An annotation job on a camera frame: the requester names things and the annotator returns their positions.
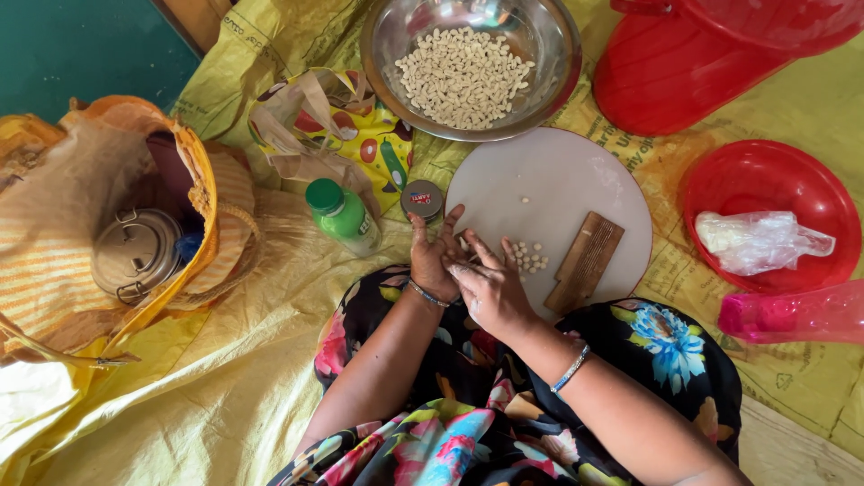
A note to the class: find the steel tiffin container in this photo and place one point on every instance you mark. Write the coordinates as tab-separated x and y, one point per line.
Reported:
131	253

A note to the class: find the clear plastic bag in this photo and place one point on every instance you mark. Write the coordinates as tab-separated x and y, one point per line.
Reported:
756	239

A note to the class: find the pink plastic bottle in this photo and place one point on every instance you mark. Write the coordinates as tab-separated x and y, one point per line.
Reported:
790	314

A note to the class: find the yellow woven sack mat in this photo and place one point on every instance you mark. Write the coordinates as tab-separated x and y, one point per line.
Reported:
270	337

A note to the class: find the ridged wooden board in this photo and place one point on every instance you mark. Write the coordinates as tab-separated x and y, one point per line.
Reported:
584	262

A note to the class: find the person's right hand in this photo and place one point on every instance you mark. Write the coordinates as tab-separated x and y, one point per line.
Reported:
496	293

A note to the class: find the red plastic bucket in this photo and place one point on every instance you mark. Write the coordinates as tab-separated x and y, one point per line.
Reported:
675	74

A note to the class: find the green plastic bottle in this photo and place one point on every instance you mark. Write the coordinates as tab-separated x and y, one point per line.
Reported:
344	216

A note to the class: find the heap of shaped dough pieces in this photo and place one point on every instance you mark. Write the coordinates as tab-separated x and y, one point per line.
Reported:
466	77

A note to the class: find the blue item in bag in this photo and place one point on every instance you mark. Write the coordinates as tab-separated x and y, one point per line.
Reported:
190	246

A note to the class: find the red plastic basin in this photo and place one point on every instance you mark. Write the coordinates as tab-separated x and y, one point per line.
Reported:
769	175

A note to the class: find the small cluster of dough pieces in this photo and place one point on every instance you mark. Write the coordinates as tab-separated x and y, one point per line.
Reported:
530	258

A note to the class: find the person's left fingers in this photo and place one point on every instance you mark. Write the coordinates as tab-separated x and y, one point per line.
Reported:
451	223

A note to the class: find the small round grey tin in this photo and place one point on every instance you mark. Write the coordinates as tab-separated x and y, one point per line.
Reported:
422	199

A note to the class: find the steel bowl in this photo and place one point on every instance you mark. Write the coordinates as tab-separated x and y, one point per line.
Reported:
553	47

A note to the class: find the person's left hand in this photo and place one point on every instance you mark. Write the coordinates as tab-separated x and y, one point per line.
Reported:
428	260

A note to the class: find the black floral dress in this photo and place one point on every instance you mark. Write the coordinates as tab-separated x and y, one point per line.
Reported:
641	337

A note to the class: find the orange striped woven bag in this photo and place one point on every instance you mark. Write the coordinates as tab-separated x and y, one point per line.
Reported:
54	223

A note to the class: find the white round board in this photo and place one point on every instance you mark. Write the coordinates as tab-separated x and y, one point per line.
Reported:
553	175

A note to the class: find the wooden door frame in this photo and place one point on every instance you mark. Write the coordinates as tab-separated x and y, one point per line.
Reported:
196	23

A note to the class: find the fruit print carry bag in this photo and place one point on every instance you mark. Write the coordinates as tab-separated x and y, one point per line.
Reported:
378	145

